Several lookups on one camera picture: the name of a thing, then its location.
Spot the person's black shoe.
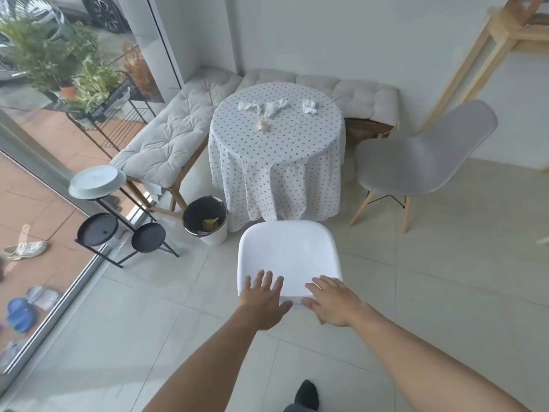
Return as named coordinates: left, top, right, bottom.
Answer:
left=295, top=379, right=321, bottom=411

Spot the dark car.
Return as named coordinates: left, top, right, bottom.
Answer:
left=81, top=0, right=130, bottom=35

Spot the large black round tray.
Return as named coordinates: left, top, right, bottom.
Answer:
left=77, top=213, right=119, bottom=245

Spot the white round dish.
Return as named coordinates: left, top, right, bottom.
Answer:
left=69, top=165, right=128, bottom=200

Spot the dry brown plant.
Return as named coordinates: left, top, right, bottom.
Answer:
left=121, top=42, right=160, bottom=101

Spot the white sneaker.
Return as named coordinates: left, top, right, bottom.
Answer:
left=3, top=241, right=48, bottom=262

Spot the person's right forearm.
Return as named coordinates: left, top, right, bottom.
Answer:
left=354, top=304, right=534, bottom=412

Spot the grey chair with wooden legs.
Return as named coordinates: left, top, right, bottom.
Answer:
left=349, top=100, right=499, bottom=234

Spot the polka-dot white tablecloth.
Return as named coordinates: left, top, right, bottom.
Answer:
left=208, top=82, right=347, bottom=233

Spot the black metal plant stand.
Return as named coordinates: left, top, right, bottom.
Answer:
left=74, top=186, right=180, bottom=269

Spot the person's right hand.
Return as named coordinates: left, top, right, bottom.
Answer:
left=300, top=275, right=369, bottom=328

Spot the grey sliding door frame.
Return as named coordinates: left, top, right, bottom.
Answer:
left=0, top=107, right=142, bottom=376

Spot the silver car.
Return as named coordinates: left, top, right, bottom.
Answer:
left=0, top=0, right=73, bottom=44

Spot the light wooden rack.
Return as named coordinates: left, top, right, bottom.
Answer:
left=419, top=0, right=549, bottom=134

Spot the blue sandal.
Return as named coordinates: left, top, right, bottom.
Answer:
left=6, top=298, right=39, bottom=334

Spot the grey sandal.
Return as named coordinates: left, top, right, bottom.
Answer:
left=26, top=286, right=61, bottom=312

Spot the small variegated potted plant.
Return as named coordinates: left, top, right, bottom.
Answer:
left=70, top=59, right=124, bottom=115

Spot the wooden corner bench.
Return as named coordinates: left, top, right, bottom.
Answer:
left=124, top=118, right=395, bottom=219

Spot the black wire shelf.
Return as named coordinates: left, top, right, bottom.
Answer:
left=65, top=72, right=158, bottom=160

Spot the white bin with black bag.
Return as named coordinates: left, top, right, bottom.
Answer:
left=182, top=196, right=229, bottom=247

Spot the white plastic chair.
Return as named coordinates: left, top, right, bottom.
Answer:
left=237, top=221, right=344, bottom=306

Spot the person's left forearm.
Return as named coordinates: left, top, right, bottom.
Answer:
left=144, top=315, right=275, bottom=412

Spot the large green fern plant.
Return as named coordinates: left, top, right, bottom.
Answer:
left=0, top=19, right=100, bottom=96

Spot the long grey tufted bench cushion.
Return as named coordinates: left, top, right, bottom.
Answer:
left=109, top=68, right=243, bottom=188

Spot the person's left hand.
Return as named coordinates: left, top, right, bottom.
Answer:
left=237, top=270, right=295, bottom=332

